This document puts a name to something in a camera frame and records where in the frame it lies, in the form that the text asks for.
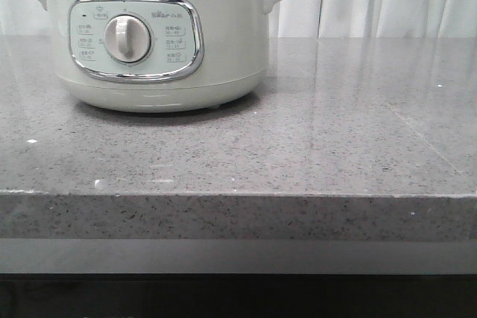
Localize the pale green electric cooking pot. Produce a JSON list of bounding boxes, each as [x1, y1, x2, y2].
[[37, 0, 282, 112]]

